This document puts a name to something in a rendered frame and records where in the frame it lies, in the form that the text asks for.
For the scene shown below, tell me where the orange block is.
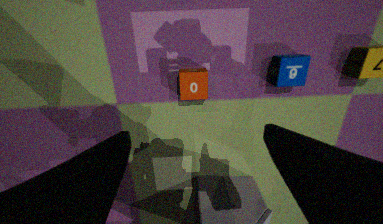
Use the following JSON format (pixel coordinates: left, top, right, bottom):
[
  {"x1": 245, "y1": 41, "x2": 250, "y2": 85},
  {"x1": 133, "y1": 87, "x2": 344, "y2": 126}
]
[{"x1": 179, "y1": 68, "x2": 208, "y2": 100}]

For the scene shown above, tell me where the blue block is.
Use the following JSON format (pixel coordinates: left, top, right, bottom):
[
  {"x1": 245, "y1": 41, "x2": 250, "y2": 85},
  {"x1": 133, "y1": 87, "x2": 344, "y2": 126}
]
[{"x1": 269, "y1": 54, "x2": 311, "y2": 87}]

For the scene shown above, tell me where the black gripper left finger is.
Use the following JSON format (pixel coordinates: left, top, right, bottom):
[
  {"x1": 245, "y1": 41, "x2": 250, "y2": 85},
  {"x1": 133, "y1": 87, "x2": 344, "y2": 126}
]
[{"x1": 0, "y1": 131, "x2": 132, "y2": 224}]

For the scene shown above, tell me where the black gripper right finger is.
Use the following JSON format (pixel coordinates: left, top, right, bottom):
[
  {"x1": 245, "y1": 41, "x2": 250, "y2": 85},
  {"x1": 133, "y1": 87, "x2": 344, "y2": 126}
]
[{"x1": 263, "y1": 124, "x2": 383, "y2": 224}]

